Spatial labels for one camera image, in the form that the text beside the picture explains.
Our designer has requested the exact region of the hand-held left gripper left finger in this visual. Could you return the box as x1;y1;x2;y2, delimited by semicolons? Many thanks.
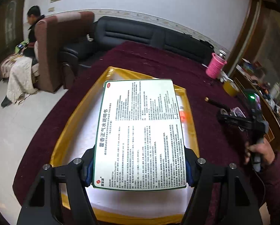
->
17;144;96;225

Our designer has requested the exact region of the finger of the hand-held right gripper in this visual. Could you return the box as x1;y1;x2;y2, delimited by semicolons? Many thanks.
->
215;112;252;132

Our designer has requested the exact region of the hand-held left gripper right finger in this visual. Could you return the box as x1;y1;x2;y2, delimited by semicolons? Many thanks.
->
182;146;263;225

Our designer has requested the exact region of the yellow box with white lining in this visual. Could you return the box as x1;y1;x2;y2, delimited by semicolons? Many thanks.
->
50;67;200;225

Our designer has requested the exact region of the white bottle with orange cap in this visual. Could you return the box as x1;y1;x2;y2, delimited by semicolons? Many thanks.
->
177;96;190;124

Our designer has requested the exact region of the white printed medicine box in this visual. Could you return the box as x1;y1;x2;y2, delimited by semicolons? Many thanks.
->
92;79;187;192

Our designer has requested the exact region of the person's right forearm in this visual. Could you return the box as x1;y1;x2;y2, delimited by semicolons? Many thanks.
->
255;151;280;225

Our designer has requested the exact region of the person's right hand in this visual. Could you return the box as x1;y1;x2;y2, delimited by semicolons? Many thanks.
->
244;142;277;167

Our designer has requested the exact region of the clear plastic packet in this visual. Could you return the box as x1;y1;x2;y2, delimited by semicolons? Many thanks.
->
231;106;246;118

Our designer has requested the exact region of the black stick with gold tip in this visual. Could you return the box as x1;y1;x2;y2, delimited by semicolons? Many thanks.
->
205;97;232;112

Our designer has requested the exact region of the yellow tape roll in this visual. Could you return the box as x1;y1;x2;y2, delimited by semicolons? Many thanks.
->
223;80;240;97

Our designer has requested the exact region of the clutter on cabinet shelf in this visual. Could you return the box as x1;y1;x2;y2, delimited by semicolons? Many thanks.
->
235;57;280;134

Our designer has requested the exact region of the bottle with pink sleeve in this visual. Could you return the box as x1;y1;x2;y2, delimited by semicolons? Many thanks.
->
206;50;227;78

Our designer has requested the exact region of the wooden cabinet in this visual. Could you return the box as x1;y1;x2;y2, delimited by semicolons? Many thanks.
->
224;0;280;142

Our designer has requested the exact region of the beige blanket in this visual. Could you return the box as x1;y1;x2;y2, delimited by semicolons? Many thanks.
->
0;53;40;104

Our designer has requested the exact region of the brown armchair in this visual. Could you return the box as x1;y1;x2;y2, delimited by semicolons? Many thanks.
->
34;12;95;93

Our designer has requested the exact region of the black leather sofa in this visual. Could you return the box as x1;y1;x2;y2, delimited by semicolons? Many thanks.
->
60;16;216;69

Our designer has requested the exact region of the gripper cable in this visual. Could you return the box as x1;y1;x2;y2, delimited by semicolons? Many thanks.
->
256;170;268;203

